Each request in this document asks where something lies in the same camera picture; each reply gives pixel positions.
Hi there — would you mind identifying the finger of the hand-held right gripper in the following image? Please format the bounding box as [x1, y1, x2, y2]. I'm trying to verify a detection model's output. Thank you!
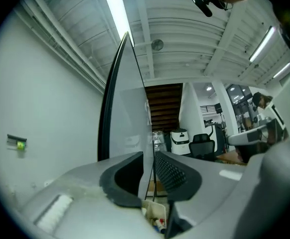
[228, 124, 269, 147]

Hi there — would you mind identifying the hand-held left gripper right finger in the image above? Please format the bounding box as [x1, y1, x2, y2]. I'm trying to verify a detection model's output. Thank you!
[155, 151, 248, 239]

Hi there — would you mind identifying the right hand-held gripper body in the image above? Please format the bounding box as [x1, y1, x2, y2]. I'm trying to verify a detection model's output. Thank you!
[256, 103, 289, 144]

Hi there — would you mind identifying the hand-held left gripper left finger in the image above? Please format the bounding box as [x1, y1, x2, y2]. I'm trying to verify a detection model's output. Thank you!
[17, 151, 161, 239]

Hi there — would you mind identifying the whiteboard with black frame stand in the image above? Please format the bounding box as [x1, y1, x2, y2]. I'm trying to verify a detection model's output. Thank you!
[97, 30, 158, 203]

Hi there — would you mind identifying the black exercise machine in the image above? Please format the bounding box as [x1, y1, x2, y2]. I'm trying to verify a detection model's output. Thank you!
[203, 119, 226, 159]

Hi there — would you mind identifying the black office chair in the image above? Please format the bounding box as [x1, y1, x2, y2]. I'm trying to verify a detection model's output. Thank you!
[189, 133, 216, 162]

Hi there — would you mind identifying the black railing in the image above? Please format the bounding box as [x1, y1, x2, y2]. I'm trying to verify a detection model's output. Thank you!
[199, 104, 221, 115]

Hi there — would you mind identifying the white appliance with black stripe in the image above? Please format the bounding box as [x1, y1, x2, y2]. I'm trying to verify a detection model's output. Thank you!
[170, 127, 189, 156]

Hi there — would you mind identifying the long ceiling tube light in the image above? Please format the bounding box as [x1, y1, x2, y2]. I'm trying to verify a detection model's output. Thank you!
[248, 25, 277, 63]
[101, 0, 135, 48]
[273, 61, 290, 79]

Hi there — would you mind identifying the white marker tray box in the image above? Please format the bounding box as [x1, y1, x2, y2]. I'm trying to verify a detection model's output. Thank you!
[141, 199, 167, 235]

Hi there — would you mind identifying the plastic-wrapped appliance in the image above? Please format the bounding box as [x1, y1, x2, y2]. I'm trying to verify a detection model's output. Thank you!
[152, 130, 172, 154]

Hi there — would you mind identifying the brown wooden staircase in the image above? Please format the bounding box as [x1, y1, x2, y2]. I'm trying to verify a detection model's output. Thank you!
[144, 83, 184, 132]

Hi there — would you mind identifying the round ceiling fixture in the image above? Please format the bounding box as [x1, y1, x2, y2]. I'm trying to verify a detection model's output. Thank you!
[151, 38, 164, 51]

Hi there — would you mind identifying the black head-mounted camera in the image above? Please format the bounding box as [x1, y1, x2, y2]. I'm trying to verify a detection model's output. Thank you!
[191, 0, 213, 18]

